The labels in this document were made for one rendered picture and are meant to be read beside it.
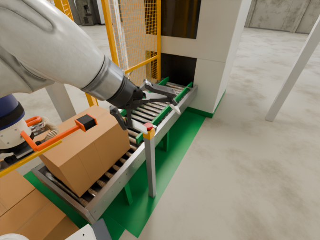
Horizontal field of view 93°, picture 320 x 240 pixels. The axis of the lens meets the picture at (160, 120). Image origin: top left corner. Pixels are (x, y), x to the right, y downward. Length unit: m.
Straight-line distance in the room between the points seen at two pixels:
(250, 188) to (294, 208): 0.42
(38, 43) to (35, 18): 0.03
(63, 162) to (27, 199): 0.58
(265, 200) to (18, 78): 2.24
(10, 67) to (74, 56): 0.16
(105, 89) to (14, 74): 0.18
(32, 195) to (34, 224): 0.23
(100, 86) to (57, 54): 0.09
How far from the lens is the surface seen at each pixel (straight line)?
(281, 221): 2.22
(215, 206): 1.99
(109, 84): 0.33
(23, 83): 0.43
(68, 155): 1.20
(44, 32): 0.30
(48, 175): 1.73
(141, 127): 0.52
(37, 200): 1.63
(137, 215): 1.88
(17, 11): 0.31
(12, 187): 1.84
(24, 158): 1.11
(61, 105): 2.36
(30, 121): 1.17
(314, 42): 3.03
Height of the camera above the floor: 1.76
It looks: 38 degrees down
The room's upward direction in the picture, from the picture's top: straight up
